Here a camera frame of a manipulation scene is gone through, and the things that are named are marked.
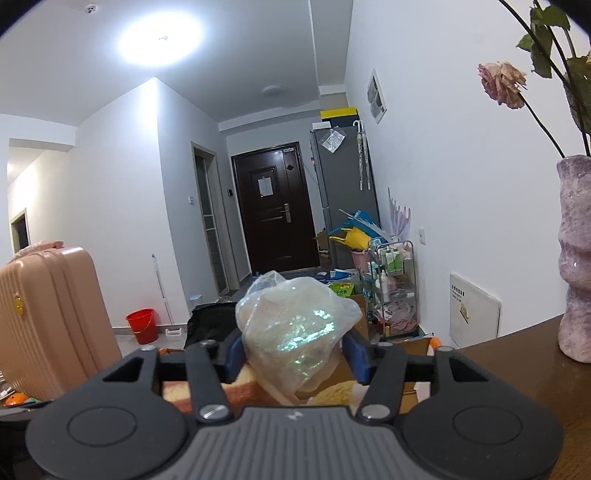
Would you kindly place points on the orange cardboard box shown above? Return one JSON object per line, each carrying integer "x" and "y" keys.
{"x": 385, "y": 370}

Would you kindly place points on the clear plastic bag of stuffing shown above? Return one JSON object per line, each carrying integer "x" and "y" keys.
{"x": 291, "y": 332}

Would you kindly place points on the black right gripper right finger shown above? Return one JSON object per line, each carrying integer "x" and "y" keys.
{"x": 464, "y": 423}

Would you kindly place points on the white yellow plush toy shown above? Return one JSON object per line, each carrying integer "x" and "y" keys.
{"x": 348, "y": 393}

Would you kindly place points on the white folded umbrella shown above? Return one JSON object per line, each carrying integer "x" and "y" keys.
{"x": 364, "y": 158}

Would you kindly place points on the pink hard-shell suitcase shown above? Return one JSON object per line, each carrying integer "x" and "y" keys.
{"x": 55, "y": 330}

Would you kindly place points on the white wall panel box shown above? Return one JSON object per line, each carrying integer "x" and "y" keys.
{"x": 375, "y": 98}

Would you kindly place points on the red plastic bucket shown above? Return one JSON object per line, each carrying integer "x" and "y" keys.
{"x": 143, "y": 325}

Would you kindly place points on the metal trolley with bottles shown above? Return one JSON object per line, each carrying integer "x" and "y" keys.
{"x": 393, "y": 281}

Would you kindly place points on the orange fruit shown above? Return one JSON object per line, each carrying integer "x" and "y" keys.
{"x": 15, "y": 399}

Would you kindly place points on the toast-shaped sponge cake block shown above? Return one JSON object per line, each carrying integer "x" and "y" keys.
{"x": 245, "y": 391}

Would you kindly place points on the yellow box on refrigerator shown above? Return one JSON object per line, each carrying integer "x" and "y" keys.
{"x": 339, "y": 113}

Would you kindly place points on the dark brown entrance door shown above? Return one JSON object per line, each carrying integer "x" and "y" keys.
{"x": 275, "y": 209}

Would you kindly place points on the black bag on floor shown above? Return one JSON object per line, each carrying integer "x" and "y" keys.
{"x": 213, "y": 321}

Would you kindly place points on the green snack bag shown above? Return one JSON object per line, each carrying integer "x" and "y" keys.
{"x": 343, "y": 289}

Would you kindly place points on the white mop handle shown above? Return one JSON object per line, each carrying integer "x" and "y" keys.
{"x": 172, "y": 329}

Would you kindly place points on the purple feather decoration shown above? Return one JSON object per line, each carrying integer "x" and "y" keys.
{"x": 400, "y": 218}

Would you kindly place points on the white board leaning on wall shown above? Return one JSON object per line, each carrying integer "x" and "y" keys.
{"x": 474, "y": 314}

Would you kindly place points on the grey refrigerator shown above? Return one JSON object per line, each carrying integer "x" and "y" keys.
{"x": 337, "y": 165}

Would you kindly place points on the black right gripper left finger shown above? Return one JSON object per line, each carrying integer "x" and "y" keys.
{"x": 115, "y": 427}

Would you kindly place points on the dried pink rose bouquet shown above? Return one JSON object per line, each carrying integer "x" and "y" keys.
{"x": 548, "y": 41}

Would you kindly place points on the pink textured vase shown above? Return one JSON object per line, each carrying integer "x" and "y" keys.
{"x": 574, "y": 259}

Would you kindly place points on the blue yellow bag pile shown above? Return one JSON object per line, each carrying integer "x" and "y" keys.
{"x": 358, "y": 231}

